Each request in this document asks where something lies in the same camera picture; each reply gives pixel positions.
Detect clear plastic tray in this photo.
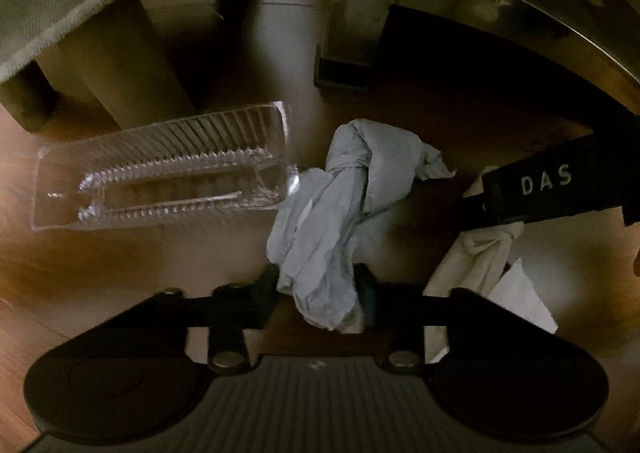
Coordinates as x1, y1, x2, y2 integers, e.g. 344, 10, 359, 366
31, 100, 301, 233

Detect white paper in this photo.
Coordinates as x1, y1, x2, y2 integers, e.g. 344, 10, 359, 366
422, 166, 561, 364

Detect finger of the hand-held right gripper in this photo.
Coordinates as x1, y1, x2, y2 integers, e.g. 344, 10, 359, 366
462, 168, 501, 234

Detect light blue bag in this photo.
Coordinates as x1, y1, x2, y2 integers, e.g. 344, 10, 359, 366
266, 118, 457, 335

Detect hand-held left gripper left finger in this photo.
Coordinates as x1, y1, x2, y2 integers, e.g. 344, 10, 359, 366
115, 265, 280, 374

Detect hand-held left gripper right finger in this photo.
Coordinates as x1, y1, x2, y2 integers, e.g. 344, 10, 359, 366
354, 265, 531, 375

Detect pale upholstered chair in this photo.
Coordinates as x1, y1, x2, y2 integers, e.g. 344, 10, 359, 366
0, 0, 268, 134

